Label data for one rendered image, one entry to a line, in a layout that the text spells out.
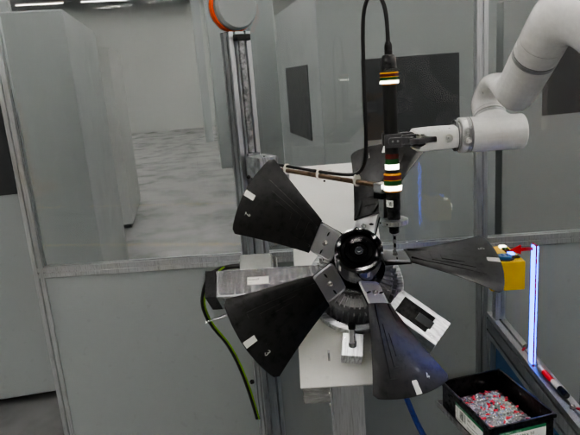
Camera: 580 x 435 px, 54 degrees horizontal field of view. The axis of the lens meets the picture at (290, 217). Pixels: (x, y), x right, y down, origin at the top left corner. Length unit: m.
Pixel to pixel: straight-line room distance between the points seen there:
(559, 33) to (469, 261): 0.59
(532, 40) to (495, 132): 0.30
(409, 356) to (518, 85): 0.64
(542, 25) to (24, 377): 3.09
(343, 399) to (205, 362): 0.83
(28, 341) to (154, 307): 1.26
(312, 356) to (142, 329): 0.96
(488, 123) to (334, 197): 0.57
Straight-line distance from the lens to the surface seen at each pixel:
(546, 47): 1.20
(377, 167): 1.57
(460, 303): 2.34
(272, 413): 2.31
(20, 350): 3.49
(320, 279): 1.41
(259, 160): 1.85
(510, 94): 1.30
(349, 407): 1.73
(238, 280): 1.56
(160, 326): 2.36
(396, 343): 1.38
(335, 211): 1.75
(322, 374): 1.59
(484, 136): 1.41
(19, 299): 3.38
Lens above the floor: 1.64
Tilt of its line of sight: 14 degrees down
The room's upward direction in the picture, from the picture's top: 5 degrees counter-clockwise
